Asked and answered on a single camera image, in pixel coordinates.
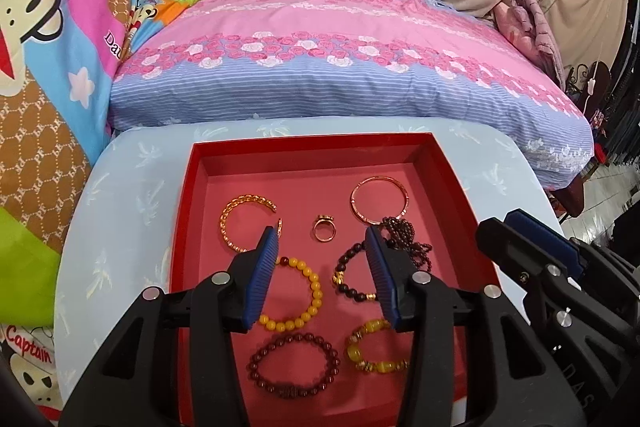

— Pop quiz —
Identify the yellow cat-eye stone bracelet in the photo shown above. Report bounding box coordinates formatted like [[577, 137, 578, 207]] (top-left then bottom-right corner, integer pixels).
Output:
[[345, 319, 410, 375]]

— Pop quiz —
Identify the red cardboard box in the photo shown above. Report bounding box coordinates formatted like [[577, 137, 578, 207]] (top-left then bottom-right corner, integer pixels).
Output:
[[169, 133, 499, 426]]

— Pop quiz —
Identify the yellow bead bracelet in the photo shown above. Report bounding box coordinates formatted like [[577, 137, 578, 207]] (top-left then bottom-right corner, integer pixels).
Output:
[[257, 255, 324, 333]]

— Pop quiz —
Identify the colourful monkey cartoon blanket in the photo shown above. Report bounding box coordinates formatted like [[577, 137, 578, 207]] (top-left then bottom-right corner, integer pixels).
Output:
[[1, 0, 190, 426]]

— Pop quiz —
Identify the gold ring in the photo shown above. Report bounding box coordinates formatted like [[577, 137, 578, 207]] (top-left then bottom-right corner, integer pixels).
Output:
[[311, 215, 338, 244]]

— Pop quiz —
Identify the black bead gold charm bracelet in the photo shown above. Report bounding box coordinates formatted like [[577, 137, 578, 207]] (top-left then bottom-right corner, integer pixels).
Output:
[[331, 241, 379, 303]]

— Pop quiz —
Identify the pink purple folded cloth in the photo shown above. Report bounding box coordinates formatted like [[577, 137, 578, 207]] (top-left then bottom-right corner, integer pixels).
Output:
[[492, 0, 566, 91]]

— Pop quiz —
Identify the rose gold thin bangle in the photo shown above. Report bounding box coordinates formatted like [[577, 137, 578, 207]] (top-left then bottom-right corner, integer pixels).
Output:
[[349, 176, 410, 225]]

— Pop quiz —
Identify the dark red bead bracelet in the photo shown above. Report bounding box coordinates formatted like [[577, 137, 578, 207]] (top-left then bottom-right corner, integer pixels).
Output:
[[247, 330, 342, 400]]

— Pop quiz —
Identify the pink blue floral pillow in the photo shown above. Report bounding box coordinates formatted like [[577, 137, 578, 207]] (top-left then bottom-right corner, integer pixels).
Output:
[[110, 0, 594, 190]]

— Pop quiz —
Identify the gold chain bangle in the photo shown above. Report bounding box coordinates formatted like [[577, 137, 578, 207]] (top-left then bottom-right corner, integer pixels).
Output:
[[218, 193, 278, 254]]

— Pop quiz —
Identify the small garnet bead necklace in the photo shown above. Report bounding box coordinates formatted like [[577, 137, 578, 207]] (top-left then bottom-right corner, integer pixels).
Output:
[[380, 215, 434, 275]]

